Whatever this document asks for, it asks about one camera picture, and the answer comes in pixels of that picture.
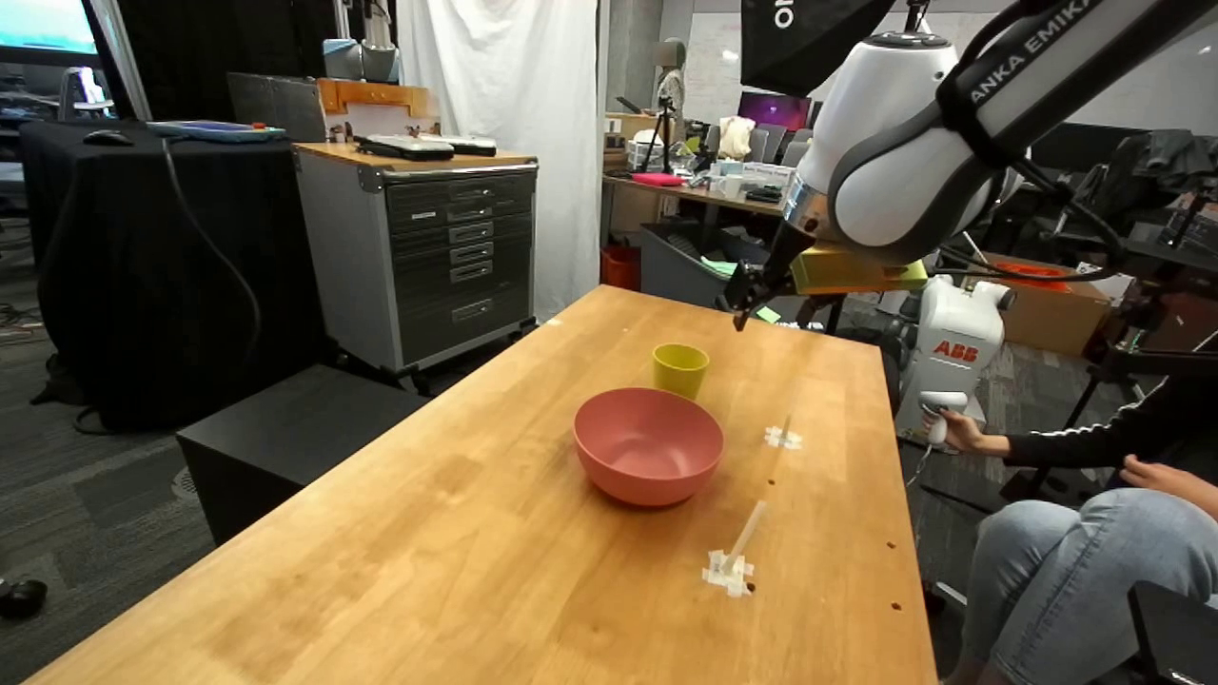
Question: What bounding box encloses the seated person in jeans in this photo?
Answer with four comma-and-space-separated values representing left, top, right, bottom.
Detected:
950, 373, 1218, 685

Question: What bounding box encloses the yellow plastic cup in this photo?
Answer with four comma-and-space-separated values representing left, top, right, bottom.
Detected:
653, 344, 711, 401

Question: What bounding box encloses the white hanging sheet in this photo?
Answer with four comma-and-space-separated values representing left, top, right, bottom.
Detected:
395, 0, 602, 316

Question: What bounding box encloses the white taped stick far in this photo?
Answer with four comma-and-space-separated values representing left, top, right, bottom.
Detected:
767, 416, 806, 452

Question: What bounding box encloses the grey metal drawer cabinet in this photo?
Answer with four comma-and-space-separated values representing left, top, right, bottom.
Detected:
299, 146, 538, 373

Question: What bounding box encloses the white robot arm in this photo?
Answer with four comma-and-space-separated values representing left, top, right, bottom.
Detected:
728, 0, 1213, 325

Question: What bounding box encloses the cardboard box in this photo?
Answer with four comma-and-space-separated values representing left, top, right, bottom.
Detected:
993, 256, 1111, 358

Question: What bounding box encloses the black low bench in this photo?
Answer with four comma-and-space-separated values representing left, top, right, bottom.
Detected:
178, 367, 424, 544

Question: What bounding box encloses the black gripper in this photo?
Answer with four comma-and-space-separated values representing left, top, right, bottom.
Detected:
722, 225, 815, 332

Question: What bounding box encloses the white taped stick near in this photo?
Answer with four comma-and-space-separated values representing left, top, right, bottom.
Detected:
700, 502, 767, 596

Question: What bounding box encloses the pink plastic bowl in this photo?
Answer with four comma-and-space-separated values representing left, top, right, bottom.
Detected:
571, 387, 722, 511

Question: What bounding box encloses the white taped stick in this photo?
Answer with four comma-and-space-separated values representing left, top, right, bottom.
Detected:
767, 416, 806, 452
700, 502, 767, 596

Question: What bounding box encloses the black draped table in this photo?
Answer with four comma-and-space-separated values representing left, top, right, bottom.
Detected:
21, 123, 325, 433

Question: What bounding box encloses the white handheld controller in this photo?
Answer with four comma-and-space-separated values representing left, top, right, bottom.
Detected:
917, 387, 972, 445

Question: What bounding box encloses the yellow green wrist camera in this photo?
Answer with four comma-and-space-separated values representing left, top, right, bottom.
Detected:
787, 244, 929, 297

